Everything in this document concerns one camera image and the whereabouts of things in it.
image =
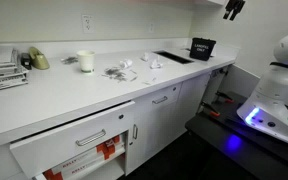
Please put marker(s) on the black orange clamp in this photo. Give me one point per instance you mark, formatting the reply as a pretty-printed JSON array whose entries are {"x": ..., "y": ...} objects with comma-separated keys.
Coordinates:
[
  {"x": 214, "y": 111},
  {"x": 224, "y": 96}
]

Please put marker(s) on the white paper cup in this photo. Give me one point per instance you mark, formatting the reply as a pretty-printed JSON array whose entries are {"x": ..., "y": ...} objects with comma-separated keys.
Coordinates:
[{"x": 85, "y": 60}]

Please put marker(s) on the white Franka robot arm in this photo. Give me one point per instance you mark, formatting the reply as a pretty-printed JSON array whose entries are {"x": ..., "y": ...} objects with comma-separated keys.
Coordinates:
[{"x": 277, "y": 100}]

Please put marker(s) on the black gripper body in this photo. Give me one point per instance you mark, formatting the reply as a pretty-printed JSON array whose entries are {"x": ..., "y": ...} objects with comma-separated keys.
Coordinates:
[{"x": 236, "y": 3}]

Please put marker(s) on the black landfill bin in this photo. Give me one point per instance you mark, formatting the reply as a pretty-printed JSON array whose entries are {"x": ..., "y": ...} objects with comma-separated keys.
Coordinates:
[{"x": 202, "y": 50}]

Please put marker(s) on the black robot table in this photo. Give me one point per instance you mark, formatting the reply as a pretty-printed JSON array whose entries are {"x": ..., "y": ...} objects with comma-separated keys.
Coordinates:
[{"x": 217, "y": 146}]

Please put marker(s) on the small white packet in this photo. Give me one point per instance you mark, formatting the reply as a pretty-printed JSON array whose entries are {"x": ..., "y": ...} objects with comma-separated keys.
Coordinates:
[{"x": 156, "y": 63}]

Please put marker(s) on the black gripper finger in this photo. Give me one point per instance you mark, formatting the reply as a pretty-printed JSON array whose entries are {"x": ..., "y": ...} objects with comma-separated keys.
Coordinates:
[
  {"x": 226, "y": 14},
  {"x": 236, "y": 12}
]

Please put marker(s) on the white wall outlet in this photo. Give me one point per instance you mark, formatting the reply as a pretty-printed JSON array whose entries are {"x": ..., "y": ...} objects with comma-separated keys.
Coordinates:
[
  {"x": 87, "y": 23},
  {"x": 150, "y": 27}
]

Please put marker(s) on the white open drawer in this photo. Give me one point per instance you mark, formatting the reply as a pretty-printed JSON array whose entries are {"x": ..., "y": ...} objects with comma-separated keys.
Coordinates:
[{"x": 67, "y": 136}]

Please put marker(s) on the small pile grey shreds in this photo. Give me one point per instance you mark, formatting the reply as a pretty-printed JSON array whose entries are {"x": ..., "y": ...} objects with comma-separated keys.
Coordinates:
[{"x": 70, "y": 60}]

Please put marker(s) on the small white paper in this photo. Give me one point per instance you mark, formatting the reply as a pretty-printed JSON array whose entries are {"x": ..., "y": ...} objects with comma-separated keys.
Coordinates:
[{"x": 145, "y": 56}]

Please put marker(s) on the stack of magazines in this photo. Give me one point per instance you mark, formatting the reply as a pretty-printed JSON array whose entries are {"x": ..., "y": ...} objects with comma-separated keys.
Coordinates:
[{"x": 2, "y": 71}]

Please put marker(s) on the olive green tape dispenser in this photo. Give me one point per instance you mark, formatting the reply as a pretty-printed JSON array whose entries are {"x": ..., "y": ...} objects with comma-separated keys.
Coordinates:
[{"x": 39, "y": 59}]

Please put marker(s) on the white orange roll box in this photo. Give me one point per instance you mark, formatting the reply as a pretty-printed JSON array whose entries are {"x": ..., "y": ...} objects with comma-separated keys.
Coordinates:
[
  {"x": 94, "y": 166},
  {"x": 84, "y": 156}
]

